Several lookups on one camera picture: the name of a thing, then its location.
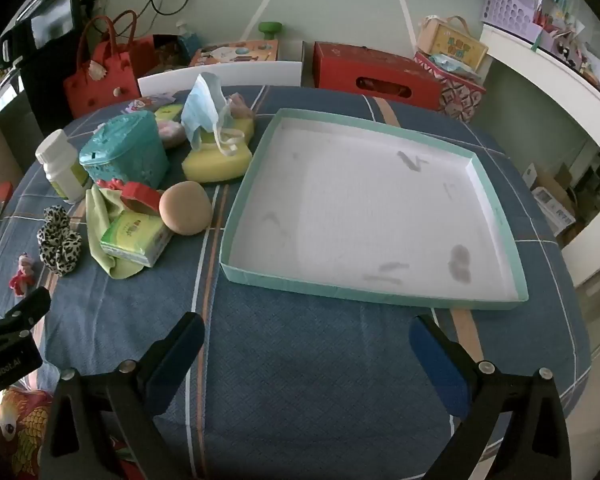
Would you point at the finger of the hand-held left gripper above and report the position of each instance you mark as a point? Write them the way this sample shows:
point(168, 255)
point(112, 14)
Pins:
point(27, 307)

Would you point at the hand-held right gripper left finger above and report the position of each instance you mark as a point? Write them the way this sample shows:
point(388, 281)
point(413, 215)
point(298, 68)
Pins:
point(175, 365)

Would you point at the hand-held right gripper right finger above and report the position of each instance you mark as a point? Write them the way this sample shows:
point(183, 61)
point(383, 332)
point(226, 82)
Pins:
point(437, 365)

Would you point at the small red doll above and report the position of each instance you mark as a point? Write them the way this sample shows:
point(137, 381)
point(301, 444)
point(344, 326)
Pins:
point(22, 272)

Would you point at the leopard print scrunchie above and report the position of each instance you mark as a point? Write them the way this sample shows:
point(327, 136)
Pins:
point(60, 250)

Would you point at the light green cloth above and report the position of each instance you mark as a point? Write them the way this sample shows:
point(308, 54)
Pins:
point(96, 230)

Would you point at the green tissue pack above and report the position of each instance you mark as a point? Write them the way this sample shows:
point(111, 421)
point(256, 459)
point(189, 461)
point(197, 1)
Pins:
point(135, 235)

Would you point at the beige round puff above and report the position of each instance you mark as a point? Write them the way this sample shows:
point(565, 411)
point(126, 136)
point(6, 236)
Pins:
point(185, 207)

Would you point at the red plastic toy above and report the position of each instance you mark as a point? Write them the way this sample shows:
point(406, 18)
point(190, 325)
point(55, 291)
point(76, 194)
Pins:
point(140, 192)

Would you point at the shallow teal cardboard tray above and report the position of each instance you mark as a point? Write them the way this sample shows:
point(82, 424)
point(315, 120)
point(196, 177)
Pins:
point(355, 200)

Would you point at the yellow sponge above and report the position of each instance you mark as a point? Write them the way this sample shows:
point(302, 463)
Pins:
point(215, 166)

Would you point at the purple wipes packet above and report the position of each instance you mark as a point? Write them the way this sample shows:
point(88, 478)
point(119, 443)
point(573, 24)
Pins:
point(140, 105)

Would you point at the blue face mask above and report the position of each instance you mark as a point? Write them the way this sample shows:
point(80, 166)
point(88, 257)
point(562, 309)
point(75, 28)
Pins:
point(202, 105)

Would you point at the orange fish cushion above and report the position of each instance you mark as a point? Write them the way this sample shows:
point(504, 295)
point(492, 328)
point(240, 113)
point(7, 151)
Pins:
point(22, 420)

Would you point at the white pill bottle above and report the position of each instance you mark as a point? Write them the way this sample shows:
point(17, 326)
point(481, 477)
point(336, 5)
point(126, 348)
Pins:
point(60, 165)

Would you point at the teal plastic basket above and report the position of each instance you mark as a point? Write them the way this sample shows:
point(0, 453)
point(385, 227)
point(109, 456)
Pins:
point(125, 150)

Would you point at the cardboard box with label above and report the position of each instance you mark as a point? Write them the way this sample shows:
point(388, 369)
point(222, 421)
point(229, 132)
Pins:
point(550, 200)

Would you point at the red felt handbag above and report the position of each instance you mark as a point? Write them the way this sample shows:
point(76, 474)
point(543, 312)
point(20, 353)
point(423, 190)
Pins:
point(100, 90)

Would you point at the small green packet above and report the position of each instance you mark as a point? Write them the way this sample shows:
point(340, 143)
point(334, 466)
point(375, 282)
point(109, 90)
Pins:
point(167, 111)

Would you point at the red patterned box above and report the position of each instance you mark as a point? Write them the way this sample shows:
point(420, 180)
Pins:
point(455, 97)

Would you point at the white board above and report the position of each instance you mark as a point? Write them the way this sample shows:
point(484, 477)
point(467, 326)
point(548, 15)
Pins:
point(220, 77)

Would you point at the pale blue packets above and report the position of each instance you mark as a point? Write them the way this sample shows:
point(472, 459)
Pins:
point(450, 64)

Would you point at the hand sanitizer bottle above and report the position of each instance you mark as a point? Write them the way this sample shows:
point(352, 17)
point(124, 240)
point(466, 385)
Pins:
point(187, 42)

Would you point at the red cardboard box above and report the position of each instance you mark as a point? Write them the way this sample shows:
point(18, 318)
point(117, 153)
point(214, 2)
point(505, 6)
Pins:
point(360, 65)

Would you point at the orange picture box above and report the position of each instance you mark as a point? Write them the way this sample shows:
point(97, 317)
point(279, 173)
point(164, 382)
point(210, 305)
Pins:
point(235, 52)

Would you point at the white curved desk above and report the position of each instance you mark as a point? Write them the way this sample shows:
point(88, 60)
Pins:
point(555, 67)

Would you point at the green knob toy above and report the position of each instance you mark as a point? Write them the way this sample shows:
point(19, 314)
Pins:
point(271, 29)

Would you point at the purple perforated basket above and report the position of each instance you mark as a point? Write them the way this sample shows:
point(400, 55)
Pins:
point(510, 5)

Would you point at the pile of stationery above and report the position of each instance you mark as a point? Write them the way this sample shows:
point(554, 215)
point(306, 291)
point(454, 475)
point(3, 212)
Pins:
point(565, 15)

